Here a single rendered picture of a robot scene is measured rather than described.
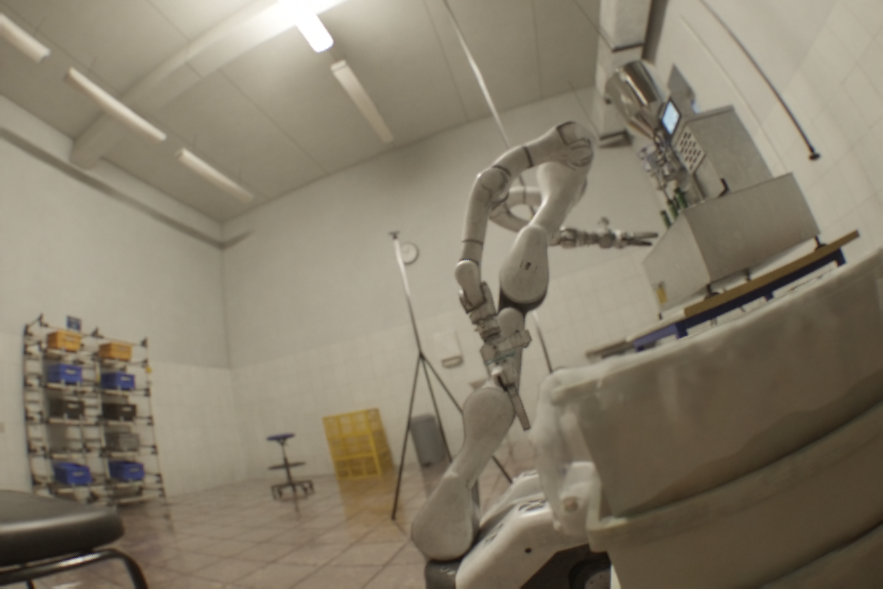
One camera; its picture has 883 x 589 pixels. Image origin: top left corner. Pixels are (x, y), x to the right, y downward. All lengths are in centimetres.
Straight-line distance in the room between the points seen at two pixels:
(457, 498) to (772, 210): 129
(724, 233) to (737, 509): 84
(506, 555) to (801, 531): 70
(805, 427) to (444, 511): 95
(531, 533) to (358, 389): 467
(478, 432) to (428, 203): 480
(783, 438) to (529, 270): 85
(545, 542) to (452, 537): 31
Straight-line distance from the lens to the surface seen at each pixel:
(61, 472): 460
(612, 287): 518
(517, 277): 121
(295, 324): 617
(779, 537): 75
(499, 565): 113
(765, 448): 69
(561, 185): 137
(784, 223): 142
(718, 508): 65
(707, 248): 125
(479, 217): 112
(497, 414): 118
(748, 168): 152
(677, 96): 158
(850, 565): 83
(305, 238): 644
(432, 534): 129
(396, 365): 535
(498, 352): 101
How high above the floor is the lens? 71
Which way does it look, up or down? 20 degrees up
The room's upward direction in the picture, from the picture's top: 14 degrees counter-clockwise
